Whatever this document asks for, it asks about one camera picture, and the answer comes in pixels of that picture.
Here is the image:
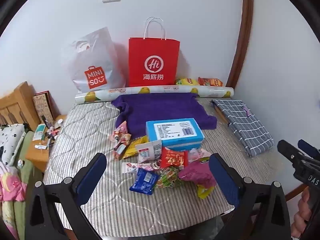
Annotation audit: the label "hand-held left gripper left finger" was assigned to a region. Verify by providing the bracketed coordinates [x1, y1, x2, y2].
[25, 152, 108, 240]

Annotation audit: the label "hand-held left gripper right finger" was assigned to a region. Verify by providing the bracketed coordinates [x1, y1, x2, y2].
[209, 153, 293, 240]

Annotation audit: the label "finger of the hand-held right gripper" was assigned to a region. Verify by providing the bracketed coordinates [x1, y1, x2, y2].
[297, 139, 320, 164]
[277, 139, 305, 170]

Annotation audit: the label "magenta snack packet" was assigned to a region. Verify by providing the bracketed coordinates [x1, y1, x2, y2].
[179, 159, 218, 200]

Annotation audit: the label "small pink white packet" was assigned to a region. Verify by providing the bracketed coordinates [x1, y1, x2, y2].
[112, 142, 128, 160]

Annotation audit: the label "pale pink packet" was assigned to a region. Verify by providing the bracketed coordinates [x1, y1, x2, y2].
[187, 148, 211, 164]

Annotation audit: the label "yellow snack packet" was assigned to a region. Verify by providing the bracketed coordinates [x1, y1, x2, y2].
[122, 136, 149, 159]

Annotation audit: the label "bear print snack packet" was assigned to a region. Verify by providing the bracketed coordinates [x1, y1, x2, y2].
[122, 161, 163, 174]

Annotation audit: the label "blue snack packet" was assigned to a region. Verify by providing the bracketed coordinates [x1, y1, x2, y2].
[129, 168, 160, 195]

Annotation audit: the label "red snack packet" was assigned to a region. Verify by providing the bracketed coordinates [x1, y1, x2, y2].
[160, 147, 188, 168]

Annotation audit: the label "red pink candy packet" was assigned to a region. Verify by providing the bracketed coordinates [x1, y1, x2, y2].
[109, 121, 132, 143]

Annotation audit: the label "green snack packet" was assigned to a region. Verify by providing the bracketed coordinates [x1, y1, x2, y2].
[153, 166, 184, 189]

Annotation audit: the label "white packet with red label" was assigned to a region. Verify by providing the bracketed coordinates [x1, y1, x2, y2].
[135, 140, 163, 163]

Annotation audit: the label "person's right hand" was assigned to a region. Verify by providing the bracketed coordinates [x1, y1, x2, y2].
[291, 187, 313, 239]

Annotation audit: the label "wooden baseboard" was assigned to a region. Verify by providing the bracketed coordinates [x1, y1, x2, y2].
[285, 183, 308, 202]

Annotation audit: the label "striped quilt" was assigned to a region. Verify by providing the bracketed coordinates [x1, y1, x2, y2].
[42, 97, 283, 238]

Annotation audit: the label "grey checked cloth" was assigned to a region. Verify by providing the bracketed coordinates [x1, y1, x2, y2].
[212, 99, 275, 158]

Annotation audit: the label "wooden nightstand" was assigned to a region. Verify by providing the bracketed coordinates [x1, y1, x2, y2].
[25, 115, 68, 173]

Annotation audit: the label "brown board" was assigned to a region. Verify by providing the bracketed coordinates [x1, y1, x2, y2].
[213, 104, 229, 125]

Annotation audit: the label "green bedsheet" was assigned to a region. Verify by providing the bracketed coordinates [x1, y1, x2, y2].
[12, 130, 45, 240]

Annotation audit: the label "blue box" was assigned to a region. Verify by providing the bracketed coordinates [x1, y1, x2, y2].
[146, 117, 205, 152]

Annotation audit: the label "pink printed blanket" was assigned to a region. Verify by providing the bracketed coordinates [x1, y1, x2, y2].
[0, 162, 27, 203]

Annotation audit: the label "patterned gift box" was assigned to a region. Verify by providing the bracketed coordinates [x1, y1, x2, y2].
[32, 90, 59, 123]

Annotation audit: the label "white dotted pillow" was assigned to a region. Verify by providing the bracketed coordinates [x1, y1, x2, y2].
[0, 124, 27, 167]

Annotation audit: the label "purple towel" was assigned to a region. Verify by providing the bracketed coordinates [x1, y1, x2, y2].
[111, 92, 217, 139]

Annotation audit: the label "red chip bag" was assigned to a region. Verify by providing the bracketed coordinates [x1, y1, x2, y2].
[198, 77, 223, 87]

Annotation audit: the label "yellow chip bag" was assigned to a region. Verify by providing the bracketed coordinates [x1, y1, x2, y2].
[175, 77, 199, 86]

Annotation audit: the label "rolled duck-print mat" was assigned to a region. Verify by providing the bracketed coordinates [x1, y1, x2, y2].
[74, 85, 234, 104]

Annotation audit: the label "white plastic shopping bag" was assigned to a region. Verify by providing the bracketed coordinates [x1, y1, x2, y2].
[61, 27, 126, 92]

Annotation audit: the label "red paper bag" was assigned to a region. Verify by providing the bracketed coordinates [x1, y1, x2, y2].
[128, 17, 180, 87]

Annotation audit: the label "wooden door frame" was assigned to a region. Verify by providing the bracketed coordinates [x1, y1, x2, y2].
[226, 0, 254, 89]

